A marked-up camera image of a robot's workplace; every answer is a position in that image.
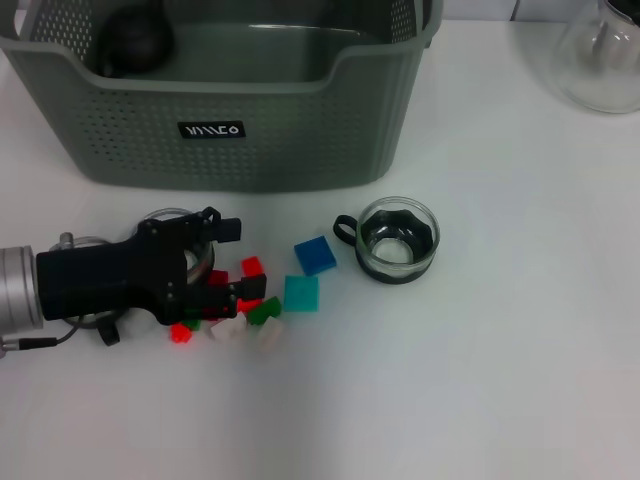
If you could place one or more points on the clear glass carafe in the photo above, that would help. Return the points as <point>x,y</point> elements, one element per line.
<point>595,70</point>

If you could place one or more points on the silver plug on left arm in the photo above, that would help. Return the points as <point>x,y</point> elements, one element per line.
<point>67,240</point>

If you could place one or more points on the cyan square building plate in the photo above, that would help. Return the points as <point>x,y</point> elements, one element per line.
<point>301,294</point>

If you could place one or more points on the green building brick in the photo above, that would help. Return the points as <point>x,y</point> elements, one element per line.
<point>192,324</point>
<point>264,311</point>

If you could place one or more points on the small red square brick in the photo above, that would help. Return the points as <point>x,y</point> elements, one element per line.
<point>252,266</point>

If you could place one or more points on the bright red large brick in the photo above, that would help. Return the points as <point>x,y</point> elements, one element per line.
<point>249,305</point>

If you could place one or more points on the white building brick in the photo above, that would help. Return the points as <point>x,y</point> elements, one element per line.
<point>229,329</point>

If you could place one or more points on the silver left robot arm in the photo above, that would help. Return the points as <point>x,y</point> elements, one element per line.
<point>17,295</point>

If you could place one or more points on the white flat building plate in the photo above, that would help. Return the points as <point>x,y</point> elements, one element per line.
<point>270,336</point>

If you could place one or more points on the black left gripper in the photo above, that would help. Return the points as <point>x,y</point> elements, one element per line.
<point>105,277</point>

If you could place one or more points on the blue square building plate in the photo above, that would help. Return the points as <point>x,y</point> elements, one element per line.
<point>315,255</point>

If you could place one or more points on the dark red long brick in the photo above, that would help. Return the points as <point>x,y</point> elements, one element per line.
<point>219,277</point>

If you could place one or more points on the black cast iron teapot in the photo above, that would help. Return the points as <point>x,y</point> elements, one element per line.
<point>135,42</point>

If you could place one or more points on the glass teacup with black sleeve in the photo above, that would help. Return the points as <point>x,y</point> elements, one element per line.
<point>108,336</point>
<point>200,262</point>
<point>395,240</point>

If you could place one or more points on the grey-green perforated storage bin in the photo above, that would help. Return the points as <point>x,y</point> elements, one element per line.
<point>280,150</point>

